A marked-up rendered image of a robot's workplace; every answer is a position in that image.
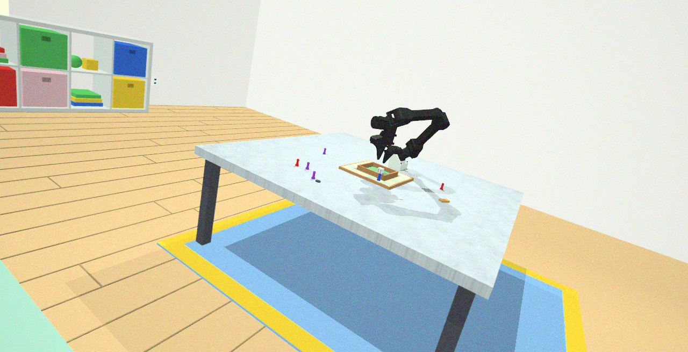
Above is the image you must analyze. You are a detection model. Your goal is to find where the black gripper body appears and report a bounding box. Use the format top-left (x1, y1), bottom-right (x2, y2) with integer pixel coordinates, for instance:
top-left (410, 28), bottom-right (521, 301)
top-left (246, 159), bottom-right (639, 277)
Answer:
top-left (381, 130), bottom-right (403, 155)

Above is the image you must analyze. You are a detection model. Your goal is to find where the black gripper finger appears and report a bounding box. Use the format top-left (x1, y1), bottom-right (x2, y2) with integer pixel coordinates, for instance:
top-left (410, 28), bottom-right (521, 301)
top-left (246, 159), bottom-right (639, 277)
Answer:
top-left (375, 146), bottom-right (386, 160)
top-left (383, 150), bottom-right (393, 163)

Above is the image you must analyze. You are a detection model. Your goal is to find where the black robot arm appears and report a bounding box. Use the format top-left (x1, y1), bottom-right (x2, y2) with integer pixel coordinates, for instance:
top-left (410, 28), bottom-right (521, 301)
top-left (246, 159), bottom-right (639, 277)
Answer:
top-left (370, 107), bottom-right (450, 161)

